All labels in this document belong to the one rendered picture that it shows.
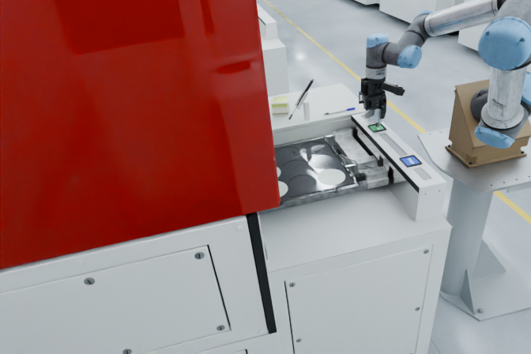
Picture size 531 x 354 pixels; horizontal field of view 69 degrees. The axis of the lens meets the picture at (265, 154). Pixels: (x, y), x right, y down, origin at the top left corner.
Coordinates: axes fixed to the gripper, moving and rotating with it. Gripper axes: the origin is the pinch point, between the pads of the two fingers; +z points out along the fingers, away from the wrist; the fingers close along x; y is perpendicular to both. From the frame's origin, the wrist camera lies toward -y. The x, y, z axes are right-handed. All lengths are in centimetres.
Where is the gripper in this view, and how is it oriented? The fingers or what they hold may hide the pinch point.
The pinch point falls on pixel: (378, 123)
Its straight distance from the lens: 160.3
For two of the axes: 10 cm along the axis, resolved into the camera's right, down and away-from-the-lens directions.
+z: 1.1, 8.4, 5.3
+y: -9.7, 2.0, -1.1
